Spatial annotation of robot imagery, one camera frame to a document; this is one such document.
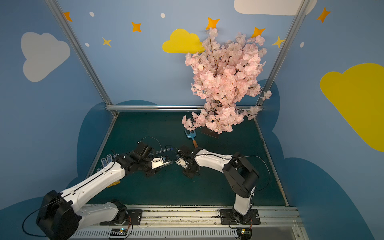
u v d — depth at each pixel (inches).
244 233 28.9
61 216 15.1
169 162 29.0
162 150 37.9
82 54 33.7
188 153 27.0
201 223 29.0
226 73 27.3
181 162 31.8
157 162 27.8
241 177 18.6
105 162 36.8
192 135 42.3
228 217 29.7
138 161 24.5
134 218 29.0
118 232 28.8
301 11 27.8
